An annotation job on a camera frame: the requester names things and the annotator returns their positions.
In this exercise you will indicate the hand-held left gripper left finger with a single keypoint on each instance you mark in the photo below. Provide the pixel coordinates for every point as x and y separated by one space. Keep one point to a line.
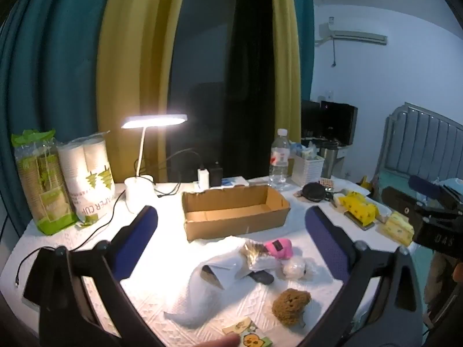
139 235

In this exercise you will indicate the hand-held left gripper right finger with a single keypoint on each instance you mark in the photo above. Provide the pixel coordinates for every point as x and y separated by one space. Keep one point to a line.
327 242

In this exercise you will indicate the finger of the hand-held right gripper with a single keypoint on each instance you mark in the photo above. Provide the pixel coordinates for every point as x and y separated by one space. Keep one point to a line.
398 202
425 186

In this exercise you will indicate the clear bag of cotton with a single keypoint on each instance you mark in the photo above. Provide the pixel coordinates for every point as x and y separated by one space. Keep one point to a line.
294 268

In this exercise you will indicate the pink plush toy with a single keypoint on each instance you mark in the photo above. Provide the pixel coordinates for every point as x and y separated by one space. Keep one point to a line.
280 249

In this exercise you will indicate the brown sponge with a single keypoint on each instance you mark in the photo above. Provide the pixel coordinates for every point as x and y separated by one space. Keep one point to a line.
291 307

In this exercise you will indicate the white tissue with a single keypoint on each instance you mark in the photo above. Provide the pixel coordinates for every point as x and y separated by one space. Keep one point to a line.
191 303

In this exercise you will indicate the white paper towel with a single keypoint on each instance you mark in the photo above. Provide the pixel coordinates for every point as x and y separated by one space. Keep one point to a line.
224 264

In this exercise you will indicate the cardboard box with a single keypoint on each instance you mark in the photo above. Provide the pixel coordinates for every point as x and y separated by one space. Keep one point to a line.
231 226

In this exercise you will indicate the person's left hand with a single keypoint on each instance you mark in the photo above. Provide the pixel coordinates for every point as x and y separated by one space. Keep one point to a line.
224 341

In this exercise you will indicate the pale yellow tissue pack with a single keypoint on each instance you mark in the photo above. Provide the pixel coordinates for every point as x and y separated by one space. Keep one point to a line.
398 228

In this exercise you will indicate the phone with grey case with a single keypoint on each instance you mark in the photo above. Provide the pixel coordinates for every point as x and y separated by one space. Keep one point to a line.
361 227

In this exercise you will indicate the yellow toy figure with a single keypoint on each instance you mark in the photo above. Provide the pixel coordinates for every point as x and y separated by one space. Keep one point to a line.
364 182

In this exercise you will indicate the bright yellow tissue pack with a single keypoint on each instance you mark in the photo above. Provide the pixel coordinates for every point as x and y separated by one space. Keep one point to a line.
358 206

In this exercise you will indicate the white desk lamp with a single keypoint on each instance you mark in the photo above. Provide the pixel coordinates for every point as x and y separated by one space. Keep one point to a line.
139 193

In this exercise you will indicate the grey bed headboard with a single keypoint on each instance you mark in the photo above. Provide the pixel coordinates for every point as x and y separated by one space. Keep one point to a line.
427 144

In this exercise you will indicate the black round pouch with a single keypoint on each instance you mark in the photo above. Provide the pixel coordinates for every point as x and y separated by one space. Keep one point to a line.
314 192

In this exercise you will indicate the checkered sticker sheet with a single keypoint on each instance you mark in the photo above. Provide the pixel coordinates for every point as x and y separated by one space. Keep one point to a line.
326 181

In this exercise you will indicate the white paper cup pack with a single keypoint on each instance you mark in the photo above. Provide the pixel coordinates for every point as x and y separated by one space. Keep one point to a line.
86 184

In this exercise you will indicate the white plastic basket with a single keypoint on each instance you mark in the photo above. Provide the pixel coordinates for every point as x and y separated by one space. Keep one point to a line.
307 171

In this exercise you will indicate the small black oval case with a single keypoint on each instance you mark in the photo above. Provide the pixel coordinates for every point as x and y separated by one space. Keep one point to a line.
262 277

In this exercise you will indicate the steel tumbler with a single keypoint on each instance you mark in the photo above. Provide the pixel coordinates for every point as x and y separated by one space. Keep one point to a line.
328 162

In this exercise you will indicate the white charger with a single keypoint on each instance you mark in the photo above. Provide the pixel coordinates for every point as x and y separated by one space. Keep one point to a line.
203 179

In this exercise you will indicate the clear water bottle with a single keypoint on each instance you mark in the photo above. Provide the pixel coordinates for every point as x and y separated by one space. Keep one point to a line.
279 166

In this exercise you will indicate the black charger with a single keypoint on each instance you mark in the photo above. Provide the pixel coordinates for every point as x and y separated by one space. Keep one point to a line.
216 177

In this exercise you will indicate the blue plastic packet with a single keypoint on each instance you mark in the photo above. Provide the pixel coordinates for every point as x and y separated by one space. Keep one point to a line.
302 149

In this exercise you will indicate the green paper cup pack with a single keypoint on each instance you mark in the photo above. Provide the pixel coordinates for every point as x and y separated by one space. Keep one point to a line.
43 188

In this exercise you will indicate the white power strip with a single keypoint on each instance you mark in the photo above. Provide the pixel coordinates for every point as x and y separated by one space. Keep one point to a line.
235 181

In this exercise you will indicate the black phone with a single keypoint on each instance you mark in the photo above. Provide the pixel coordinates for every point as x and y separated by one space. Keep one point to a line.
32 282

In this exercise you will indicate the black monitor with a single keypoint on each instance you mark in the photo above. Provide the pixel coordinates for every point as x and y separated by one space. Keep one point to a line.
310 119

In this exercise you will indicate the cartoon sticker card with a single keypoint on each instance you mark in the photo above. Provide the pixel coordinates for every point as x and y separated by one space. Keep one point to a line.
237 327
253 340

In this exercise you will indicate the white air conditioner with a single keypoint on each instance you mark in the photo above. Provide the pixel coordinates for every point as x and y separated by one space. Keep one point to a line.
354 34

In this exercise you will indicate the yellow curtain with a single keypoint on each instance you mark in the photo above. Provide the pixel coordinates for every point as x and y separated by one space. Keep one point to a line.
137 61
285 61

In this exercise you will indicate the dark glass window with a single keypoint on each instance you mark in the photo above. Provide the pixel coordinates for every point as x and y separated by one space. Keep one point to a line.
217 79

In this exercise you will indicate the teal curtain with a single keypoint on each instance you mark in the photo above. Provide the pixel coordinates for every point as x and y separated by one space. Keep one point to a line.
305 43
54 61

